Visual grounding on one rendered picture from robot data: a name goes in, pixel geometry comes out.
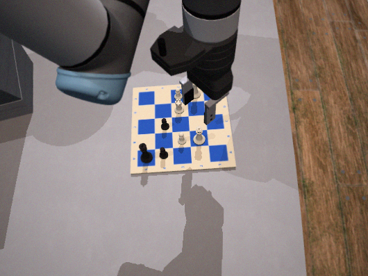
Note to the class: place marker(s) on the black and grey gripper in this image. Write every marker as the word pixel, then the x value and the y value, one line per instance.
pixel 215 48

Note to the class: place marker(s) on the blue and cream chessboard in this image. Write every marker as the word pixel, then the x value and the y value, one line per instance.
pixel 151 105

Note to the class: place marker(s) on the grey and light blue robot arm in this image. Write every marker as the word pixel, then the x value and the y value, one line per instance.
pixel 92 41

